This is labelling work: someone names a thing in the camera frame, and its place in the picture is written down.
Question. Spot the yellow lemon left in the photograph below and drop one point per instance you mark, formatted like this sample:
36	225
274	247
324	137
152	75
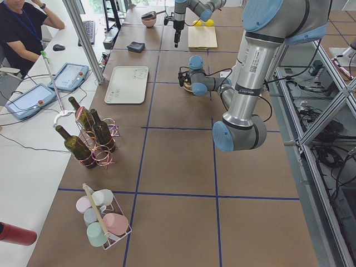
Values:
209	23

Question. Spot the mint green cup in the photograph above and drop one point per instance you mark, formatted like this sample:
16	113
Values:
96	235

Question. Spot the far teach pendant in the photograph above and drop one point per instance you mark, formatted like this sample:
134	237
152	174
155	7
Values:
70	76

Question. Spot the red bottle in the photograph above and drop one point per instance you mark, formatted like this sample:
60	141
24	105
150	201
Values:
16	235

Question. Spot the black keyboard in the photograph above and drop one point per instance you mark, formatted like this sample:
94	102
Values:
89	27

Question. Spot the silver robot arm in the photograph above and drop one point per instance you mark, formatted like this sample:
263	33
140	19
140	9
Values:
202	10
267	25

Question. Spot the white cup rack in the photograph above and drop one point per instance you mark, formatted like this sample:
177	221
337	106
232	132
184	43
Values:
92	213

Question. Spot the metal rod green tip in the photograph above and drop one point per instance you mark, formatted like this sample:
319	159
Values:
44	56

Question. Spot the cream bear tray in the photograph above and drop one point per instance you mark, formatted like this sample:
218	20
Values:
127	85

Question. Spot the pink cup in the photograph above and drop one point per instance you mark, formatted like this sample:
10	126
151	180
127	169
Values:
116	223

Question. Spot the copper wire bottle rack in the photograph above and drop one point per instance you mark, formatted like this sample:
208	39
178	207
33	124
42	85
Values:
100	153

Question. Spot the near teach pendant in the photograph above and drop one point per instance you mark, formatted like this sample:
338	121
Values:
29	103

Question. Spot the metal scoop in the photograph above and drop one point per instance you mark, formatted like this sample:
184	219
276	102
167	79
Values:
151	15

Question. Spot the dark wine bottle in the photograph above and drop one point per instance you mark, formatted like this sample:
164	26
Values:
83	117
102	132
77	147

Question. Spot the black computer mouse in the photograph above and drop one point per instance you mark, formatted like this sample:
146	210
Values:
58	47

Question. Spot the person in black shirt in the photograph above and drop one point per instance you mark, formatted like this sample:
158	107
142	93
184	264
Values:
21	31

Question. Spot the pink bowl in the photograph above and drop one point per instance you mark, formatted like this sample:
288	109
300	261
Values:
148	21

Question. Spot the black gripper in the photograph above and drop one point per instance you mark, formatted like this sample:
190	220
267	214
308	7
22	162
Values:
177	24
188	77

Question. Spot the teach pendant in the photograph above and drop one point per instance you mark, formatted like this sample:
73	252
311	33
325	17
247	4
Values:
29	103
70	76

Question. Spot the folded grey cloth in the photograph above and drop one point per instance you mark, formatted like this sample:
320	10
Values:
137	47

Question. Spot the wooden cutting board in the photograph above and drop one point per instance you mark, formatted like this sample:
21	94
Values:
202	37

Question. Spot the aluminium frame post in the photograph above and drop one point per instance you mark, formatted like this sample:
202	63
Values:
75	17

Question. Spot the white cup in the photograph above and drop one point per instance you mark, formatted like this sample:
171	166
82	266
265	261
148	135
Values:
102	197

